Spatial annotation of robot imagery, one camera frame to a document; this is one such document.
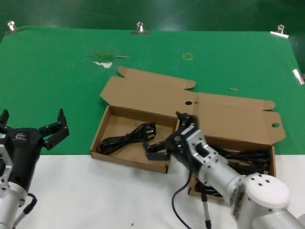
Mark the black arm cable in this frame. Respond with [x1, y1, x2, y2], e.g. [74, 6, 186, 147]
[13, 192, 38, 229]
[172, 164, 213, 229]

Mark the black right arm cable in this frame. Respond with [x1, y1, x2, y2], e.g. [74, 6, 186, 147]
[172, 164, 213, 229]

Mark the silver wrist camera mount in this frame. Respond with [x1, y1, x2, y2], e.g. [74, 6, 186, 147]
[183, 126, 231, 172]
[0, 143, 14, 189]

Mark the brown cardboard box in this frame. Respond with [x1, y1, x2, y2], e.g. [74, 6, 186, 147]
[187, 92, 286, 198]
[90, 66, 196, 174]

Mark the silver binder clip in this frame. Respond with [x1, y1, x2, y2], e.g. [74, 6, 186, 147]
[292, 69, 305, 86]
[270, 24, 290, 40]
[5, 21, 18, 36]
[131, 21, 149, 36]

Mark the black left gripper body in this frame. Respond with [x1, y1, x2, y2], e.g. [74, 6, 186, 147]
[0, 127, 45, 192]

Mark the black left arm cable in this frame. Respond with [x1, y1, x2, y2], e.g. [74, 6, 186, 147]
[13, 192, 38, 229]

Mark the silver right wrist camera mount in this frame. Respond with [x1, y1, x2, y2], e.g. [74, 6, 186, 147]
[183, 126, 231, 172]

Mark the green felt tablecloth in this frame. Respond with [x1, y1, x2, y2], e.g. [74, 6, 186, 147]
[0, 25, 305, 157]

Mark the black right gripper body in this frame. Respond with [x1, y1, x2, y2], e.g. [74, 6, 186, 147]
[165, 130, 195, 165]

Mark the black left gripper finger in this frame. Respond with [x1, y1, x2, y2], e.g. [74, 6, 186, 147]
[0, 109, 10, 132]
[39, 109, 70, 151]

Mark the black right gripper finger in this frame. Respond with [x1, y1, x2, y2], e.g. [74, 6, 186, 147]
[142, 140, 170, 161]
[176, 112, 199, 133]

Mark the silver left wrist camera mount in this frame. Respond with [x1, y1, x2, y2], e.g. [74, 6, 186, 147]
[0, 143, 14, 189]

